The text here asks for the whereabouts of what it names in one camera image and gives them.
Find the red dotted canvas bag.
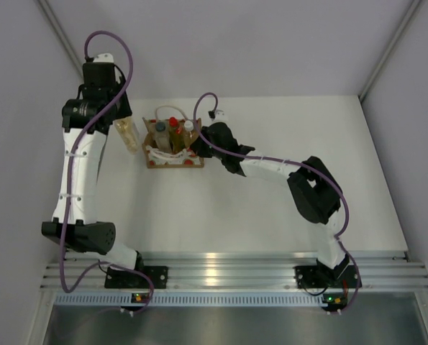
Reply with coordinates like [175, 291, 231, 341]
[142, 104, 204, 169]

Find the amber bottle clear cap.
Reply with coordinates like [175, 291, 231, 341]
[114, 116, 140, 155]

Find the clear bottle grey cap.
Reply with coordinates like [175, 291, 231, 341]
[153, 121, 172, 153]

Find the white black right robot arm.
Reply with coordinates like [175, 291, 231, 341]
[186, 122, 350, 286]

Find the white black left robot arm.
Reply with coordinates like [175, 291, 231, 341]
[42, 54, 146, 288]

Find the amber bottle white cap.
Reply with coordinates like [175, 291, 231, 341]
[183, 121, 198, 149]

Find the yellow bottle red cap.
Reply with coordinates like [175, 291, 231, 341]
[168, 117, 184, 153]

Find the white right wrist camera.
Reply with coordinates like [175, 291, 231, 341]
[209, 109, 228, 122]

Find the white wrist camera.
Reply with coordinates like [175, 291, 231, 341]
[209, 109, 228, 122]
[92, 52, 114, 64]

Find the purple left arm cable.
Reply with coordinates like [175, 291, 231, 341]
[59, 30, 155, 317]

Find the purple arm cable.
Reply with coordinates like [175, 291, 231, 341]
[191, 93, 363, 313]
[59, 30, 155, 317]

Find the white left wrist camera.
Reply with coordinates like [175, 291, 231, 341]
[92, 52, 114, 64]

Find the left aluminium frame post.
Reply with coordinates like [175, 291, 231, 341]
[34, 0, 84, 83]

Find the aluminium frame post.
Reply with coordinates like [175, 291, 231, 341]
[358, 0, 425, 104]
[34, 0, 84, 83]

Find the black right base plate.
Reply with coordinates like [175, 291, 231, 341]
[294, 264, 359, 290]

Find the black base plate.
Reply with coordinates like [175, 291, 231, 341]
[104, 266, 169, 290]
[294, 264, 359, 290]

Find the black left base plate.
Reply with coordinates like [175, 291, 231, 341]
[104, 266, 169, 290]

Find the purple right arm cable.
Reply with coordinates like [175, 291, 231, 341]
[191, 93, 363, 313]

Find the aluminium mounting rail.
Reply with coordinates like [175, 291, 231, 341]
[40, 251, 428, 290]

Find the white slotted cable duct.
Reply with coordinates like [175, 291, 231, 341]
[55, 292, 327, 307]

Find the right aluminium frame post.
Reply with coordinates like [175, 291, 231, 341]
[358, 0, 425, 104]

